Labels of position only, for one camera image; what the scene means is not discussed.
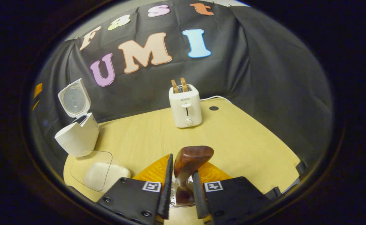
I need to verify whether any white toaster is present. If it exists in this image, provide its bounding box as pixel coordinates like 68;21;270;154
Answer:
169;84;202;128

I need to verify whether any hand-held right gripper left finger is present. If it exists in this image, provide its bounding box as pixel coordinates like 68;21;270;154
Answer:
96;153;174;225

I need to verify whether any white toaster cable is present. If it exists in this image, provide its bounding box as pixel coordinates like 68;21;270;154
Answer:
200;95;233;105

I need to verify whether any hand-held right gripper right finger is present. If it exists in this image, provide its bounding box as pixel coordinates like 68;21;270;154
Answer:
192;161;272;225

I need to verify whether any white rice cooker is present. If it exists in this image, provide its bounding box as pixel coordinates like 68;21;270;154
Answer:
54;78;100;158

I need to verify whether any black backdrop cloth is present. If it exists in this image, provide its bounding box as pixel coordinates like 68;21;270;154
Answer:
30;0;333;175

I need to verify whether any black chair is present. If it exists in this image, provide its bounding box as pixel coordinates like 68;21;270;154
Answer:
264;160;308;201

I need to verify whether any brown wooden spoon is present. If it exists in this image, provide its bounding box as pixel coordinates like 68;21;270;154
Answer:
174;146;215;205

